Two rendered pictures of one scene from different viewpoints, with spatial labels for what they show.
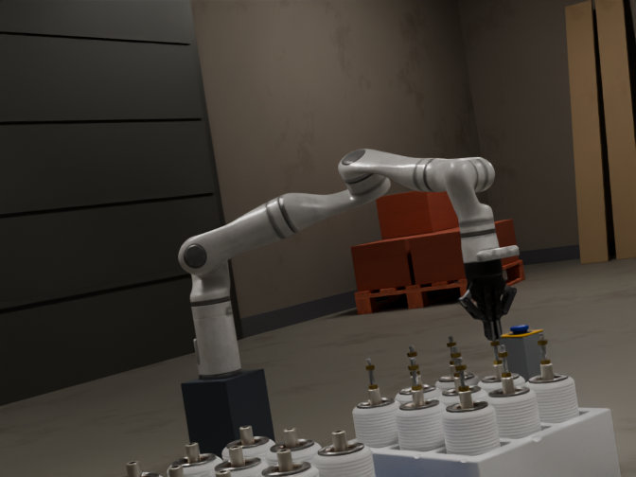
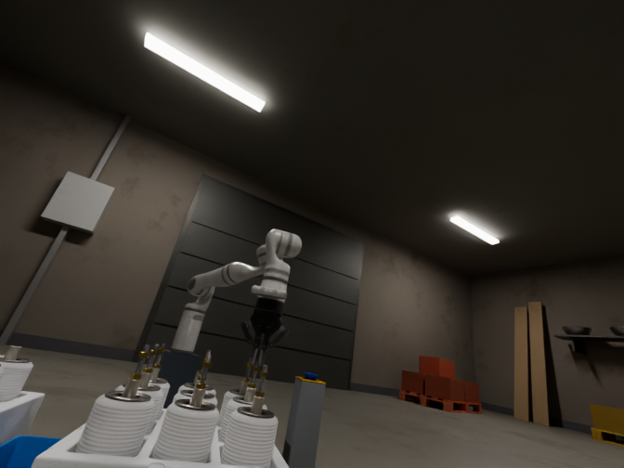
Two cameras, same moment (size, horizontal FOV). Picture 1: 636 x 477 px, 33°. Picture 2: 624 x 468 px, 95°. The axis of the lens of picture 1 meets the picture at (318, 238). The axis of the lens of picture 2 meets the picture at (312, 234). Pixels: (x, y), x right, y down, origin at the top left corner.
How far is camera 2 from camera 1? 1.65 m
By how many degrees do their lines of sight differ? 34
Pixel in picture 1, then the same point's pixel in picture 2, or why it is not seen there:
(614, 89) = (536, 344)
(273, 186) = (378, 337)
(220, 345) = (181, 333)
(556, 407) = (234, 444)
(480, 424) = (102, 416)
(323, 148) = (402, 331)
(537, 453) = not seen: outside the picture
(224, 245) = (202, 280)
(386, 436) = not seen: hidden behind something
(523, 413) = (176, 430)
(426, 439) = not seen: hidden behind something
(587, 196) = (519, 387)
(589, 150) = (522, 367)
